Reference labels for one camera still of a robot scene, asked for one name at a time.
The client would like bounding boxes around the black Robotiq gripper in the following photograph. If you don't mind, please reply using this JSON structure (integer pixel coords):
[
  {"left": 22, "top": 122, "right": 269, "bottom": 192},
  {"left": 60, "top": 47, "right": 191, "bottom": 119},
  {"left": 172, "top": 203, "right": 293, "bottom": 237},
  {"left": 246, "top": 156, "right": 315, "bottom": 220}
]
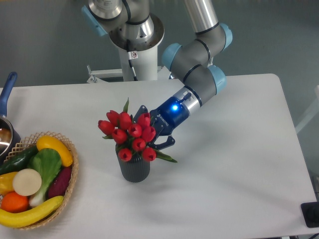
[{"left": 133, "top": 86, "right": 201, "bottom": 150}]

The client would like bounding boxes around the red tulip bouquet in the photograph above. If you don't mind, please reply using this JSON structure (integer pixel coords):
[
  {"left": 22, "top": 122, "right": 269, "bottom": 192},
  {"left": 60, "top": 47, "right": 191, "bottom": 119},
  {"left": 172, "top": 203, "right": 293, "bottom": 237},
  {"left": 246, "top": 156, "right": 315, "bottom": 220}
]
[{"left": 98, "top": 100, "right": 177, "bottom": 163}]

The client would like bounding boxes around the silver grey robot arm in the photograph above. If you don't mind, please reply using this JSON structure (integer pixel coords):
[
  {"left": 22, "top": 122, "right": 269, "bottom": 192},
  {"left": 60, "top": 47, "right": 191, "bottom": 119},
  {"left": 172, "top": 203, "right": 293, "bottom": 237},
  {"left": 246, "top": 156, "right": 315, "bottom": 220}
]
[{"left": 82, "top": 0, "right": 233, "bottom": 150}]

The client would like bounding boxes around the dark grey ribbed vase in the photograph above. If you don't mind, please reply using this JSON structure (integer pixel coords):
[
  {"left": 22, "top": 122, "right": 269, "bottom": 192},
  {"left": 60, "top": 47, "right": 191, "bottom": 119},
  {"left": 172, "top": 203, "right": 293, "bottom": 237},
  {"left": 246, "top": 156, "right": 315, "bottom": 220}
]
[{"left": 116, "top": 144, "right": 150, "bottom": 183}]

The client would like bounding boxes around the green bok choy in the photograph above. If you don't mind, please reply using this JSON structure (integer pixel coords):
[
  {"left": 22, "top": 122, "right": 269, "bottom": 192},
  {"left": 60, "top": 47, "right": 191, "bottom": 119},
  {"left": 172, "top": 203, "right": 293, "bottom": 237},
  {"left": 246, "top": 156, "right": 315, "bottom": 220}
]
[{"left": 27, "top": 148, "right": 62, "bottom": 208}]

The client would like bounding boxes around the purple sweet potato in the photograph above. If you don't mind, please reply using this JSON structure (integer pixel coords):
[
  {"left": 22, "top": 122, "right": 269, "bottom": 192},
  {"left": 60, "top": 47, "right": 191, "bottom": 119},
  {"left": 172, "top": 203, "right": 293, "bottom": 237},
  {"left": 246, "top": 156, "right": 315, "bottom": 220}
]
[{"left": 47, "top": 167, "right": 72, "bottom": 199}]

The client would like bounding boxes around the woven wicker basket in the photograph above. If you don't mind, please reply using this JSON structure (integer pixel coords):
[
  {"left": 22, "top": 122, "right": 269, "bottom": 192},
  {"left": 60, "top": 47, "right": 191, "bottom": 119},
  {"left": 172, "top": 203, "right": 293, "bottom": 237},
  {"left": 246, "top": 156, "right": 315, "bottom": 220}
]
[{"left": 0, "top": 131, "right": 78, "bottom": 230}]

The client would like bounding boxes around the dark green cucumber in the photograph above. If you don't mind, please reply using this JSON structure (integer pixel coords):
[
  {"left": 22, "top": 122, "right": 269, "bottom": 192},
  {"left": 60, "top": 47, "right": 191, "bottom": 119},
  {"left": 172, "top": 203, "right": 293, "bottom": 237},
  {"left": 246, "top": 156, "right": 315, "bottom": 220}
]
[{"left": 0, "top": 146, "right": 38, "bottom": 175}]

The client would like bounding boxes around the yellow bell pepper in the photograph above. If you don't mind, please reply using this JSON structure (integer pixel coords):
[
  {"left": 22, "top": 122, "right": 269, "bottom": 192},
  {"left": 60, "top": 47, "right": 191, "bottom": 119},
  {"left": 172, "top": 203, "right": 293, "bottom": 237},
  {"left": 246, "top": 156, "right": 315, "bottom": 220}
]
[{"left": 0, "top": 172, "right": 17, "bottom": 195}]

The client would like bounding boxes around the orange fruit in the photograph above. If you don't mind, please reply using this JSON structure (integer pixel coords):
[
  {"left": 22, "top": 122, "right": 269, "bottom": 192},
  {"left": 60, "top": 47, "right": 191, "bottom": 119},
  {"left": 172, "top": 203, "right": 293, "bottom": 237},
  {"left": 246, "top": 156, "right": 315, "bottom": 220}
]
[{"left": 0, "top": 192, "right": 29, "bottom": 213}]

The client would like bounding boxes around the yellow banana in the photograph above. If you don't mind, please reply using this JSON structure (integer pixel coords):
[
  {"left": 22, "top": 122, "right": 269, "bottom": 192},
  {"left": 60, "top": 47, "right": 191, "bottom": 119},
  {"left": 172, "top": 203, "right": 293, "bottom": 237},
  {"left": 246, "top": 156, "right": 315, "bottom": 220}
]
[{"left": 0, "top": 196, "right": 64, "bottom": 229}]

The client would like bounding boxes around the black device at edge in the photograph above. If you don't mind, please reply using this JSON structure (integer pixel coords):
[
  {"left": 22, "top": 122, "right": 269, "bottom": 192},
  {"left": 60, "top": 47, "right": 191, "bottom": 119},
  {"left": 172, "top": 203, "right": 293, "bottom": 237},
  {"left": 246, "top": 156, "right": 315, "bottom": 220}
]
[{"left": 301, "top": 202, "right": 319, "bottom": 228}]

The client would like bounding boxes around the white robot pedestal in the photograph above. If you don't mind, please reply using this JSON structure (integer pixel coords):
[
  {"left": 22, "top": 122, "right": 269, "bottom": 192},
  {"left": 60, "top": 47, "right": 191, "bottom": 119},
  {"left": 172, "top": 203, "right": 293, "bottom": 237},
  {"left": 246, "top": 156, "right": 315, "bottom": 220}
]
[{"left": 87, "top": 46, "right": 173, "bottom": 83}]

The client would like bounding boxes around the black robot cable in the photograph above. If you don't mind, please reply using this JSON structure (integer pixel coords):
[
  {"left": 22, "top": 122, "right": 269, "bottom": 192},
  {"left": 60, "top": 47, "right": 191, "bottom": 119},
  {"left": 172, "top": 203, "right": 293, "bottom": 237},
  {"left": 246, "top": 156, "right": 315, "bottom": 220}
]
[{"left": 126, "top": 39, "right": 139, "bottom": 82}]

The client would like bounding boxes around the blue handled steel pot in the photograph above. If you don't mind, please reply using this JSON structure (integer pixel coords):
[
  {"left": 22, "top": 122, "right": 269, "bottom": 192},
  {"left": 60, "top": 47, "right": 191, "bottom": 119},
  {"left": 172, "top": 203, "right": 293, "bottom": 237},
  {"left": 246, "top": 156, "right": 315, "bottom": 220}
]
[{"left": 0, "top": 72, "right": 21, "bottom": 165}]

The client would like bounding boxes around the white frame leg right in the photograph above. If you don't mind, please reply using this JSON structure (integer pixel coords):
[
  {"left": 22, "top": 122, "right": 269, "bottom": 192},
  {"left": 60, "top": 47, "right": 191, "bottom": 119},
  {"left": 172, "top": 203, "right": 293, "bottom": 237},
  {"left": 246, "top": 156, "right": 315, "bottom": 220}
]
[{"left": 295, "top": 85, "right": 319, "bottom": 134}]

